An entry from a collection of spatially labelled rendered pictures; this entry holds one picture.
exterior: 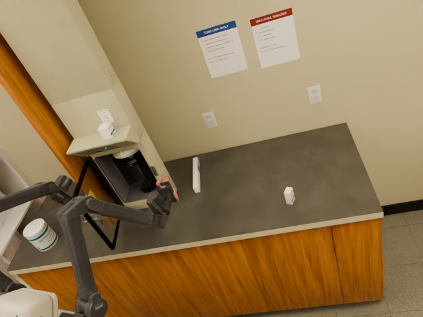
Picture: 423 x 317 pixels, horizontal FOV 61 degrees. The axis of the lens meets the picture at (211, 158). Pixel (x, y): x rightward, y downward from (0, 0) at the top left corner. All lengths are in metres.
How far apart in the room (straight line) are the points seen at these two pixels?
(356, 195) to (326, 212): 0.17
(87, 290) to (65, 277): 0.96
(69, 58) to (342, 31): 1.32
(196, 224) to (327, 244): 0.67
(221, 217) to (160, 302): 0.81
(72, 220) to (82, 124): 0.62
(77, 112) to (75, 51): 0.31
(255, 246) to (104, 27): 1.37
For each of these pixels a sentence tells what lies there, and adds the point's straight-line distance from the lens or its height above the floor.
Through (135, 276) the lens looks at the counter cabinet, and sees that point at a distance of 2.26.
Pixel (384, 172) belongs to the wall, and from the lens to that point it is 2.69.
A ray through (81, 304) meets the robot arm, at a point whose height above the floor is 1.27.
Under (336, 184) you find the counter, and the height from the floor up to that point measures 0.94.
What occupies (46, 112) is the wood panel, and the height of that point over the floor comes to 1.68.
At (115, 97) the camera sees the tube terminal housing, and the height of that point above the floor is 1.66.
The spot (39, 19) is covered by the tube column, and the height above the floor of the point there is 2.07.
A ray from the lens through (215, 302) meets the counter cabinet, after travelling 2.43.
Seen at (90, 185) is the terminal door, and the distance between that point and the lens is 1.93.
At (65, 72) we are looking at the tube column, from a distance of 1.74.
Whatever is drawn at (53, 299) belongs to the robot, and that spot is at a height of 1.30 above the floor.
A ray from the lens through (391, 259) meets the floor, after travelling 2.78.
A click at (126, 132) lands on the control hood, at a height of 1.51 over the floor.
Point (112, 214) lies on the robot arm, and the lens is 1.49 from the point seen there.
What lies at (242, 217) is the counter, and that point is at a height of 0.94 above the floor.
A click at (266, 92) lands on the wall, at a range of 2.13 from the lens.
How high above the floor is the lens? 2.32
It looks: 37 degrees down
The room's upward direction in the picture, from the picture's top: 22 degrees counter-clockwise
